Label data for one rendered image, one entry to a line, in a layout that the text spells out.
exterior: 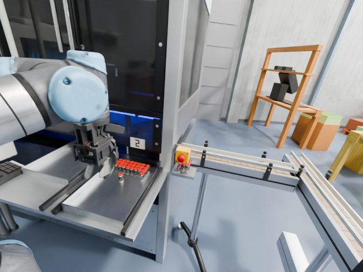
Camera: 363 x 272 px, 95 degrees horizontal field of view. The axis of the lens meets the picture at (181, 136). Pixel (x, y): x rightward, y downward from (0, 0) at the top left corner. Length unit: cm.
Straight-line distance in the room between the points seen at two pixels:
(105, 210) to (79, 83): 60
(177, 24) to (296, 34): 469
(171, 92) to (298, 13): 476
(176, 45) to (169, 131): 38
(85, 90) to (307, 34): 539
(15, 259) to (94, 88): 46
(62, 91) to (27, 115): 5
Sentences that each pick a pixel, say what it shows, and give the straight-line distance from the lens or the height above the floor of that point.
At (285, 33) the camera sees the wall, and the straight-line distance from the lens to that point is 518.
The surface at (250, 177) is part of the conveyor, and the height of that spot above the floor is 88.
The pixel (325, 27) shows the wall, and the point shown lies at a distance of 577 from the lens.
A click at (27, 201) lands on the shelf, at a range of 94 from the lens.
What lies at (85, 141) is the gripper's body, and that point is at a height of 125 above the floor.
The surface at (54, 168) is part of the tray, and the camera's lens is 109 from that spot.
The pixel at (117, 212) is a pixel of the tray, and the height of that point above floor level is 88.
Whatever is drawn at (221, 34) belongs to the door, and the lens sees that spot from 449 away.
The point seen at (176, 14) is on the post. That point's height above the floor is 161.
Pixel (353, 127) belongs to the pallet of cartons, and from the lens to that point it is 641.
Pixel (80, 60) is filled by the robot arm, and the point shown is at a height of 143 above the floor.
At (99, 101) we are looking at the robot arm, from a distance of 27.
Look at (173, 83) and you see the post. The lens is 77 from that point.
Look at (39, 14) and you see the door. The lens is 114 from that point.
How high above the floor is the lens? 145
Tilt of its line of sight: 25 degrees down
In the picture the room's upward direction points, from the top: 6 degrees clockwise
